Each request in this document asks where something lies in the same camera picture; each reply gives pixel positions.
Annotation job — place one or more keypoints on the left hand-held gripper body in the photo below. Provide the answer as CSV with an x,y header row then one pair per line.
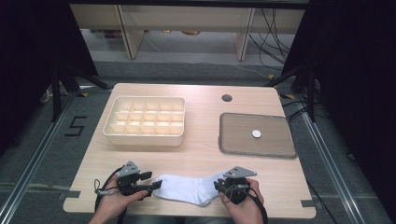
x,y
128,183

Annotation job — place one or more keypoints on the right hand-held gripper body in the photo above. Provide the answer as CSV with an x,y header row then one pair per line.
x,y
238,172

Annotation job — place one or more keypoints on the white sock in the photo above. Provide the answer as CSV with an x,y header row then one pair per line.
x,y
186,188

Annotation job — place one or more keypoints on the person's left hand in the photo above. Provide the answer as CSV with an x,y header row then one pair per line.
x,y
113,202

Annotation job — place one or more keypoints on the person's right hand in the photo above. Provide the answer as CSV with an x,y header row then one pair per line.
x,y
246,210

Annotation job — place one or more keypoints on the cream compartment organizer box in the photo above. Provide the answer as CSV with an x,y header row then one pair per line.
x,y
144,140

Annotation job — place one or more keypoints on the clear plastic tray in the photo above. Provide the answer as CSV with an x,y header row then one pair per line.
x,y
239,137

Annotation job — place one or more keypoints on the white round sticker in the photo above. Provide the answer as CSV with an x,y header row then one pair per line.
x,y
256,133

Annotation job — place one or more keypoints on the black tripod stand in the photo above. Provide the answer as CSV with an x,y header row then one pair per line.
x,y
56,93
311,93

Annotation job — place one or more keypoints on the yellow round object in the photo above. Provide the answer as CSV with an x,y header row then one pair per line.
x,y
190,32

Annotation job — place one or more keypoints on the black curtain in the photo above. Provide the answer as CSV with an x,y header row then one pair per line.
x,y
31,62
358,77

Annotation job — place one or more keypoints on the beige wooden desk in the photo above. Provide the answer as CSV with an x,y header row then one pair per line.
x,y
186,18

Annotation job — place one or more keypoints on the aluminium floor rail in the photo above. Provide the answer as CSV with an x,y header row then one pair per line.
x,y
34,158
330,168

